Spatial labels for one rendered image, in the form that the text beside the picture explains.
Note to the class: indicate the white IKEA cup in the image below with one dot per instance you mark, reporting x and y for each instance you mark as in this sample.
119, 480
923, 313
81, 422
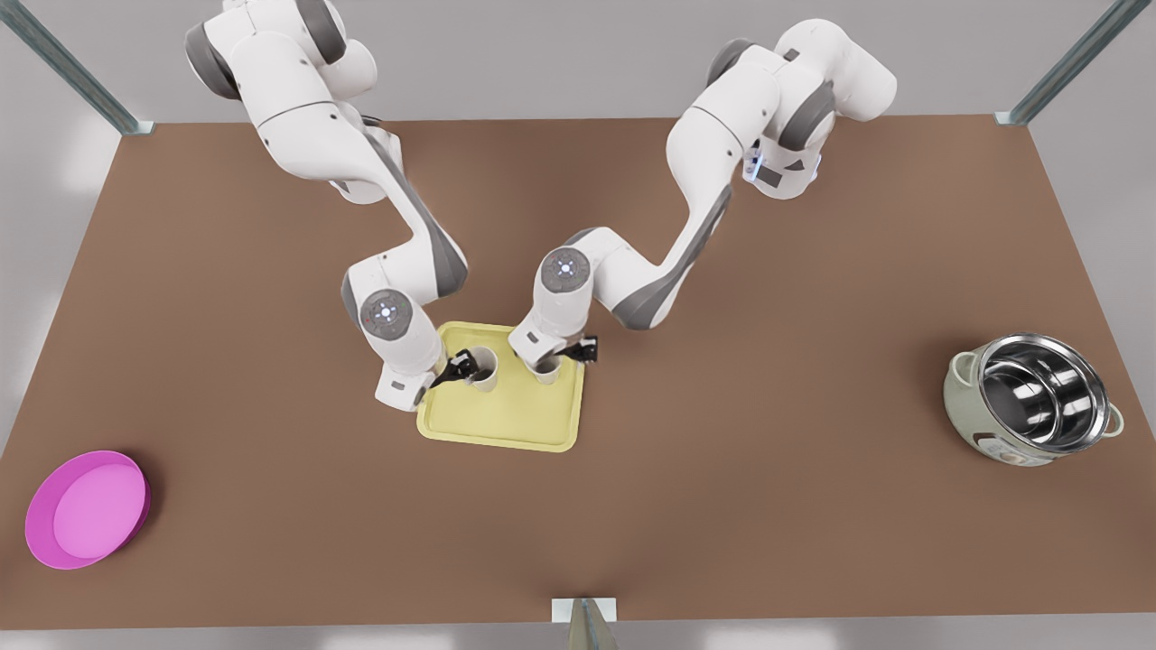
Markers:
486, 367
545, 369

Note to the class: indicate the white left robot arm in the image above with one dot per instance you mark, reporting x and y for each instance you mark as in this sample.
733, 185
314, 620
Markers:
713, 135

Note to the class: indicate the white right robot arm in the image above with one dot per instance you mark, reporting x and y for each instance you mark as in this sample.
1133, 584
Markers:
307, 117

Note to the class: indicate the yellow rectangular tray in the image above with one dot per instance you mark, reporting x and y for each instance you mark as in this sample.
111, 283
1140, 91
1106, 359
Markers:
506, 406

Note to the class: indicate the pink round bowl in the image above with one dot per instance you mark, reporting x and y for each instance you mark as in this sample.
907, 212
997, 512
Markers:
88, 509

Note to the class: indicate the steel rice cooker pot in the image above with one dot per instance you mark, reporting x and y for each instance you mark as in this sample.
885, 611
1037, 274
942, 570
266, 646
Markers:
1034, 399

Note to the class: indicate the silver frame post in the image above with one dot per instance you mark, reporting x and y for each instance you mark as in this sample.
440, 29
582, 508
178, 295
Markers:
585, 623
1066, 63
72, 68

